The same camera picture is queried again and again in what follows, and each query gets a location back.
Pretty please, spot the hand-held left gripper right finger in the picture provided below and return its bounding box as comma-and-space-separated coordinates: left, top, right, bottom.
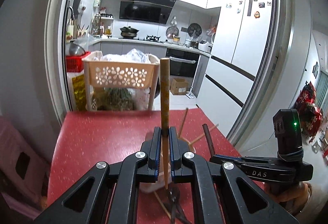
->
169, 126, 300, 224

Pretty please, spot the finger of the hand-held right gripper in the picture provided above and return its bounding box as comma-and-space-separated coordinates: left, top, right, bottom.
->
214, 154, 244, 161
210, 158, 243, 166

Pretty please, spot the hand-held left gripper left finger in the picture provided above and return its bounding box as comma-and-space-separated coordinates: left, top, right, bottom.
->
33, 126, 162, 224

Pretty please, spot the beige plastic utensil holder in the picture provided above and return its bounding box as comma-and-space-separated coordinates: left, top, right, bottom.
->
140, 134, 197, 194

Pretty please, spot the person's right hand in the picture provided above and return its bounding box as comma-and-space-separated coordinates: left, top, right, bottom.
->
265, 184, 312, 216

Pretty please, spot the brown cardboard box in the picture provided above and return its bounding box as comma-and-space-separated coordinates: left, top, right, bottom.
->
170, 77, 190, 96

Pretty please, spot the bag of green vegetables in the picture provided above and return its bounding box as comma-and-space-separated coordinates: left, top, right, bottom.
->
93, 87, 135, 111

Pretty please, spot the red hanging decoration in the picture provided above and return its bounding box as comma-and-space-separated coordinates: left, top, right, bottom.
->
294, 82, 323, 138

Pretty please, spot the beige flower-cutout storage cart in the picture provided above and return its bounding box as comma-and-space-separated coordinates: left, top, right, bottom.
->
82, 53, 161, 112

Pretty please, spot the black built-in oven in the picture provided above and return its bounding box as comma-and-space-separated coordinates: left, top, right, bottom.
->
165, 47, 200, 78

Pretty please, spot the clear plastic bag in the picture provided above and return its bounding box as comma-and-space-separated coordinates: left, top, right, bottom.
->
102, 48, 152, 63

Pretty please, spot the yellow printed bag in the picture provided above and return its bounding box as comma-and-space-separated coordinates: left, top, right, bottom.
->
71, 75, 87, 111

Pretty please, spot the white rice cooker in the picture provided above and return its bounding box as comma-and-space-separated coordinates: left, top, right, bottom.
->
198, 40, 213, 53

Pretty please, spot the gas stove burner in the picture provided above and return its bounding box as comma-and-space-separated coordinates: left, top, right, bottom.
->
146, 34, 165, 43

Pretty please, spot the round perforated metal rack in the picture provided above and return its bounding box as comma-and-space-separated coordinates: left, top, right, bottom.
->
187, 23, 203, 36
165, 25, 179, 38

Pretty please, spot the black cooking pot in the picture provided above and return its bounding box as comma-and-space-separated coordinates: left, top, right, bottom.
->
120, 25, 140, 38

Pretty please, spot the red plastic basket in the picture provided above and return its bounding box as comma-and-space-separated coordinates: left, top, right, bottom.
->
66, 51, 92, 73

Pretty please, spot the white refrigerator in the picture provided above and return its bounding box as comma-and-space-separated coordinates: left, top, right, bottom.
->
197, 0, 275, 124

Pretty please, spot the large metal bowl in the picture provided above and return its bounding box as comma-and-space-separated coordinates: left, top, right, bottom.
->
67, 41, 87, 57

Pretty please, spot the white spice rack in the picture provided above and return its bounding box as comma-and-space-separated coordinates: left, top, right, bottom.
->
92, 12, 115, 36

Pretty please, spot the pink plastic stool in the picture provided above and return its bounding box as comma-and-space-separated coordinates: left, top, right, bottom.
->
0, 115, 49, 214

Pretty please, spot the black range hood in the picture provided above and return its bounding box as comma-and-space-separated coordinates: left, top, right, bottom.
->
119, 0, 177, 25

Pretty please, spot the silver door frame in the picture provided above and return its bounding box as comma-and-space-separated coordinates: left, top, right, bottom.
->
44, 0, 294, 148

